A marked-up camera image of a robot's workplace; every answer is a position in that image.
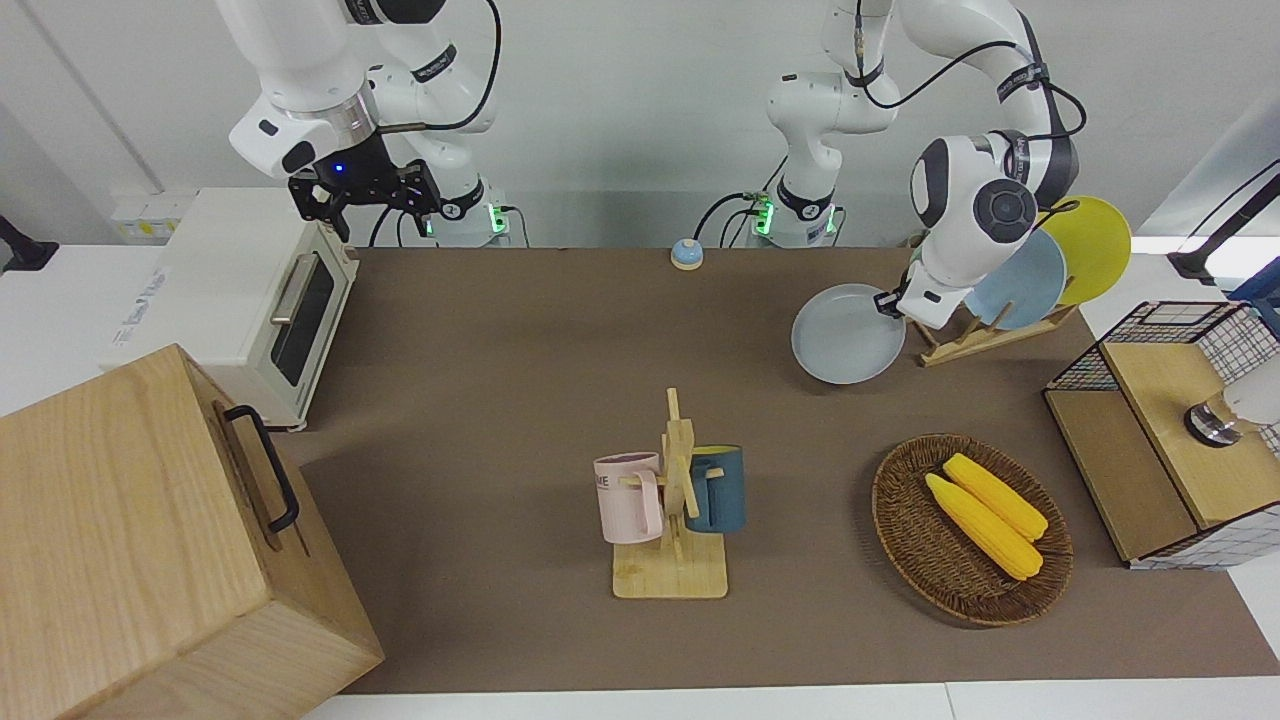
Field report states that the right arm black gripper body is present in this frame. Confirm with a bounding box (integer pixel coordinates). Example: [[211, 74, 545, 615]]
[[312, 132, 399, 201]]

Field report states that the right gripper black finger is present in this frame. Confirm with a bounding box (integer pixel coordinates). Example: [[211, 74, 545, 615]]
[[395, 160, 443, 217], [290, 172, 351, 241]]

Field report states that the gray plate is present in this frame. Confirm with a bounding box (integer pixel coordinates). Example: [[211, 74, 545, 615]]
[[791, 284, 907, 385]]

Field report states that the wooden plate rack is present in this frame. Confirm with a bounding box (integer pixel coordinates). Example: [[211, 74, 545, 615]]
[[915, 298, 1079, 368]]

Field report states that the light blue plate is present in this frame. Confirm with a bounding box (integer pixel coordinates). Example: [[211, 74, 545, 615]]
[[965, 230, 1069, 331]]

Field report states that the yellow plate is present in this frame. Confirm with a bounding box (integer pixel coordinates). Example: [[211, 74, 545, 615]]
[[1040, 196, 1133, 306]]

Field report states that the cream toaster oven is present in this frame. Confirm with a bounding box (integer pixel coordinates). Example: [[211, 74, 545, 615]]
[[100, 188, 359, 431]]

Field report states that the brown table mat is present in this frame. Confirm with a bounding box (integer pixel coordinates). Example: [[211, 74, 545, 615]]
[[270, 245, 1280, 696]]

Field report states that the yellow corn cob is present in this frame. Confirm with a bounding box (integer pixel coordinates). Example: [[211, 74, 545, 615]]
[[925, 473, 1044, 581], [943, 453, 1049, 542]]

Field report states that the dark teal mug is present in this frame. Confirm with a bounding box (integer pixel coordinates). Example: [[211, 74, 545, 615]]
[[685, 445, 747, 534]]

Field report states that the brown wicker basket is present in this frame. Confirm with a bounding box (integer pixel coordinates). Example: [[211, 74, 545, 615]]
[[872, 433, 1074, 628]]

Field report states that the light wooden shelf block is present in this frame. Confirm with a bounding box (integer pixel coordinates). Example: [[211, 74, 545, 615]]
[[1045, 340, 1280, 563]]

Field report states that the pink mug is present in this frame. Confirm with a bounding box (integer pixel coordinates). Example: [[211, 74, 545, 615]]
[[594, 452, 667, 545]]

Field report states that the wooden mug tree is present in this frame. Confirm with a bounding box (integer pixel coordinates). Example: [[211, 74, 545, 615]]
[[612, 388, 729, 601]]

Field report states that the blue object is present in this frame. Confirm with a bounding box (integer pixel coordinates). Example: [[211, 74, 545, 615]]
[[1228, 270, 1280, 336]]

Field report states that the large wooden box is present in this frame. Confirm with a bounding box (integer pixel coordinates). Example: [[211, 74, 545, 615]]
[[0, 345, 386, 720]]

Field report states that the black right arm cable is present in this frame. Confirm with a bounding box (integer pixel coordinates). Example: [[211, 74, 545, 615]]
[[375, 0, 502, 133]]

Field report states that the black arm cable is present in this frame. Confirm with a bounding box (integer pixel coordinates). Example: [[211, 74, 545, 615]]
[[375, 0, 502, 133], [853, 0, 1088, 146]]

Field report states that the white wall power outlet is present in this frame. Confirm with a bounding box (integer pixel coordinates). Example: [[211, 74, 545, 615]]
[[112, 195, 196, 244]]

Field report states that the black wire basket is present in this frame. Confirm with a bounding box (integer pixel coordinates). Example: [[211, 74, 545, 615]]
[[1043, 300, 1280, 573]]

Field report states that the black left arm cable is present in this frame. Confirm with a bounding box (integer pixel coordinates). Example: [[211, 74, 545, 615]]
[[853, 0, 1088, 146]]

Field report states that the black box handle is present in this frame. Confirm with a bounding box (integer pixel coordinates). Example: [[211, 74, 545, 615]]
[[224, 404, 301, 534]]

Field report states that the black camera stand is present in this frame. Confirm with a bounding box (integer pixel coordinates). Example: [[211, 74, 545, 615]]
[[0, 215, 59, 276], [1165, 158, 1280, 286]]

